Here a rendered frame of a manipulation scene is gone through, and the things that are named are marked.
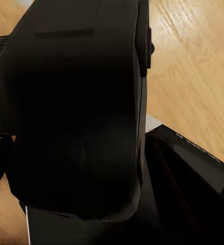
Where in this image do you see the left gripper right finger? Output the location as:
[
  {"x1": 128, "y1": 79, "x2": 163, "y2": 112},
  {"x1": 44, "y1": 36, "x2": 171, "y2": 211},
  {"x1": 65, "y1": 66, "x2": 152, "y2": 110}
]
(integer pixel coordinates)
[{"x1": 144, "y1": 136, "x2": 224, "y2": 245}]

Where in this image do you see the camera tripod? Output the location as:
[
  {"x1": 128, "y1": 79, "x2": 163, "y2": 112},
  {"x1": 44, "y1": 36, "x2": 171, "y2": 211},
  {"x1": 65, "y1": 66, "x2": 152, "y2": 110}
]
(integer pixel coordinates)
[{"x1": 19, "y1": 0, "x2": 34, "y2": 9}]

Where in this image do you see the digital camera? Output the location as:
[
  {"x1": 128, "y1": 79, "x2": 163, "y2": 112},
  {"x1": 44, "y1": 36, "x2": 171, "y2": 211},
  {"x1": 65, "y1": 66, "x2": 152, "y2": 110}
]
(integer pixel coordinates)
[{"x1": 0, "y1": 0, "x2": 155, "y2": 222}]

